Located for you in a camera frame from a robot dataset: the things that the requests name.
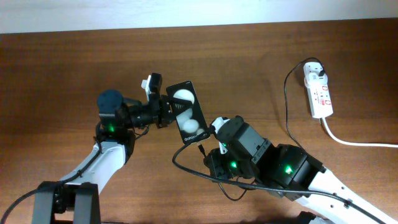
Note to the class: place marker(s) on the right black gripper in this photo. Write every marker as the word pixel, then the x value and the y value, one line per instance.
pixel 214 161

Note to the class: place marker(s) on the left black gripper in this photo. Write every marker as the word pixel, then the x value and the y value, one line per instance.
pixel 163 101

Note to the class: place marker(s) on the black smartphone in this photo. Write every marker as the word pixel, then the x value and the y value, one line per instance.
pixel 191 123

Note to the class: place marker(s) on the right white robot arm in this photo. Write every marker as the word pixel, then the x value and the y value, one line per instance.
pixel 287 171

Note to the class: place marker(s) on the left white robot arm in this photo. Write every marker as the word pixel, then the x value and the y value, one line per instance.
pixel 79 191

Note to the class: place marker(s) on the white USB charger plug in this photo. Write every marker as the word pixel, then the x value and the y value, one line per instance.
pixel 313 79

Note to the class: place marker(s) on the white power strip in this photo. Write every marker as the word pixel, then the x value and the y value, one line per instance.
pixel 318 96

